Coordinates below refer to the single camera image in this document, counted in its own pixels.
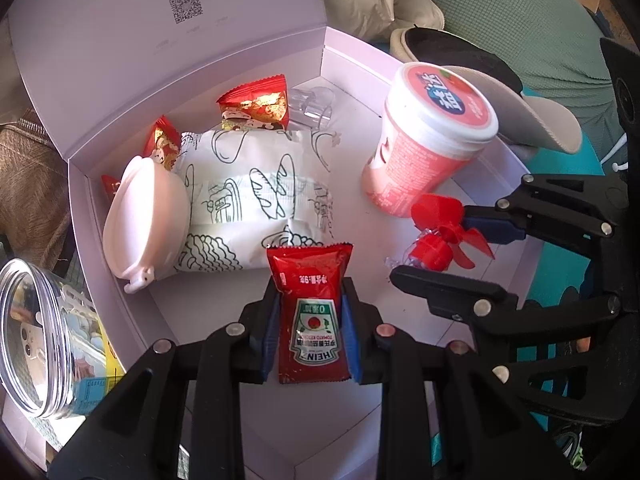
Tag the beige cap black lining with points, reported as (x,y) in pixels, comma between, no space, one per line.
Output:
(530,115)

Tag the teal bubble mailer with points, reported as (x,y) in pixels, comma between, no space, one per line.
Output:
(560,265)

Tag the clear glass jar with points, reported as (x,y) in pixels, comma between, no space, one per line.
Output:
(35,335)

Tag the red candy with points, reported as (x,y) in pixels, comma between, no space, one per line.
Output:
(162,142)
(255,102)

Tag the red ketchup packet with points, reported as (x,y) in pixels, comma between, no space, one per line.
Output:
(310,310)

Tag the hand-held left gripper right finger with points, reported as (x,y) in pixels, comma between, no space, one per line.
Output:
(352,340)

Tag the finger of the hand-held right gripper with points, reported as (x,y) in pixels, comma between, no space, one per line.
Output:
(495,222)
(440,285)

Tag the brown woven cushion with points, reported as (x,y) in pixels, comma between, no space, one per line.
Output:
(30,185)

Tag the pale lavender gift box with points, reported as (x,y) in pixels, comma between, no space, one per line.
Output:
(125,60)

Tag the white printed bread packet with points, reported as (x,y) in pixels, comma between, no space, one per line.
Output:
(250,195)

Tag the red toy fan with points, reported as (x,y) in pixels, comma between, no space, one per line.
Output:
(440,210)

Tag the pink gum bottle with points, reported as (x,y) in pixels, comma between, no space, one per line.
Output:
(415,160)

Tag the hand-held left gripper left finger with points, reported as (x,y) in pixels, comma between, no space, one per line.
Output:
(267,330)

